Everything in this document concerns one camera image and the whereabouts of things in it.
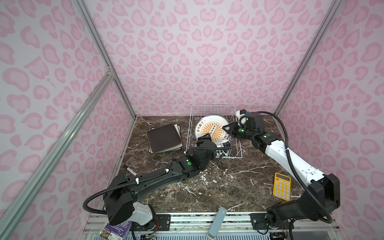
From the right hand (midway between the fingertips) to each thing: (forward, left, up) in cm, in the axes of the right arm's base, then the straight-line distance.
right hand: (223, 126), depth 77 cm
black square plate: (+10, +38, -25) cm, 46 cm away
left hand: (-6, +7, -1) cm, 9 cm away
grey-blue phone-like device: (-40, +3, -26) cm, 48 cm away
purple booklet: (-44, +50, -24) cm, 71 cm away
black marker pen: (-15, +53, -26) cm, 60 cm away
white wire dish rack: (+33, +14, -22) cm, 42 cm away
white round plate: (+3, +5, -3) cm, 7 cm away
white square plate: (+17, +29, -25) cm, 42 cm away
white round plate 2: (-18, 0, +4) cm, 19 cm away
